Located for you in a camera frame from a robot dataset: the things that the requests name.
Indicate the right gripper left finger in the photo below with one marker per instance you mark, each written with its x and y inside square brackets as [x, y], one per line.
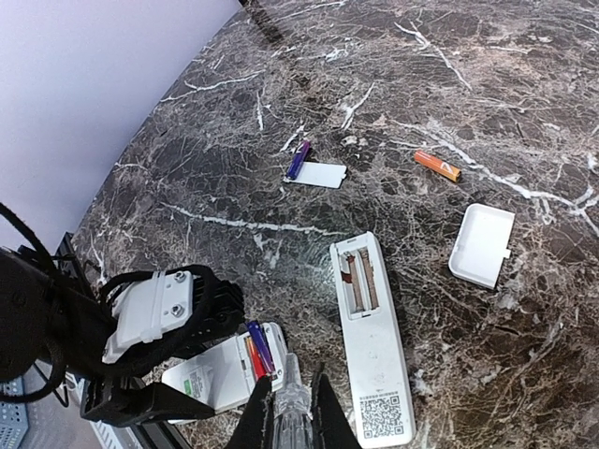
[255, 428]

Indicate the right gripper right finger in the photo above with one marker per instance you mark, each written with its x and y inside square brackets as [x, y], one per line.
[331, 429]

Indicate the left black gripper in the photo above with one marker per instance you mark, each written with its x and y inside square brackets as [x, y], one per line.
[128, 401]

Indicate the clear handle screwdriver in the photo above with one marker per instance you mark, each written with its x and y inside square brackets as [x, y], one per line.
[292, 428]

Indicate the red battery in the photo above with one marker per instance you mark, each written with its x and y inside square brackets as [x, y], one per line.
[257, 365]

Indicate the long white remote control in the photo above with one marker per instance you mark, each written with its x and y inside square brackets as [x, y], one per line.
[377, 369]

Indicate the small white remote control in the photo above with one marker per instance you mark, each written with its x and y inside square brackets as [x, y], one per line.
[221, 377]

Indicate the purple battery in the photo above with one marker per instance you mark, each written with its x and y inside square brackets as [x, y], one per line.
[261, 344]
[298, 160]

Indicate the small remote battery cover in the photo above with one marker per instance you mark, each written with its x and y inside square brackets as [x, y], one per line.
[481, 245]

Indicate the white battery cover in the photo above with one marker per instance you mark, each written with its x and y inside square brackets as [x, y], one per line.
[320, 175]

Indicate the orange battery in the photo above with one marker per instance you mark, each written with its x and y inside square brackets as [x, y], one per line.
[437, 165]

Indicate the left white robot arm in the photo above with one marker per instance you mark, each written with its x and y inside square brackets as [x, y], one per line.
[43, 317]

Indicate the blue perforated plastic basket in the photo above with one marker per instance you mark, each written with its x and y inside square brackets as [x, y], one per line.
[14, 421]

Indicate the white slotted cable duct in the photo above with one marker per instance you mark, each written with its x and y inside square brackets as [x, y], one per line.
[106, 436]

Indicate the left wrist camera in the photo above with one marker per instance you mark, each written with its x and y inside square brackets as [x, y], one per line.
[165, 314]

